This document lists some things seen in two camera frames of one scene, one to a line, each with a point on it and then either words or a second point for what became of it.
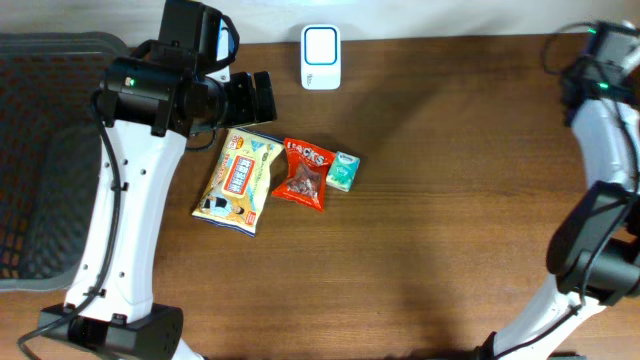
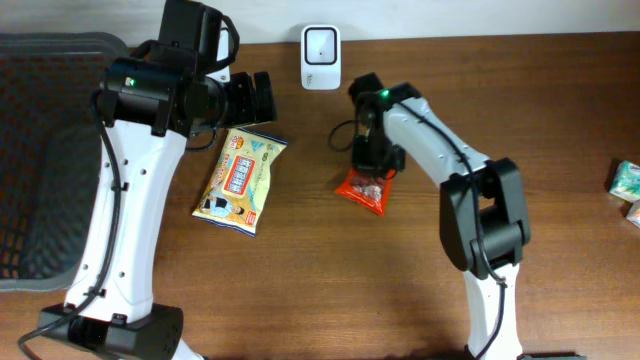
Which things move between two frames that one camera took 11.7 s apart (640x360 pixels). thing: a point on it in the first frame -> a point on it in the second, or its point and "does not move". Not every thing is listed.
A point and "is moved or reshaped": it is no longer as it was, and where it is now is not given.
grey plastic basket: [50, 150] does not move
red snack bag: [306, 169] -> [369, 191]
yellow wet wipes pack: [234, 193] does not move
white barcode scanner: [320, 51] does not move
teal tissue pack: [343, 171] is moved or reshaped
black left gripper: [240, 100] does not move
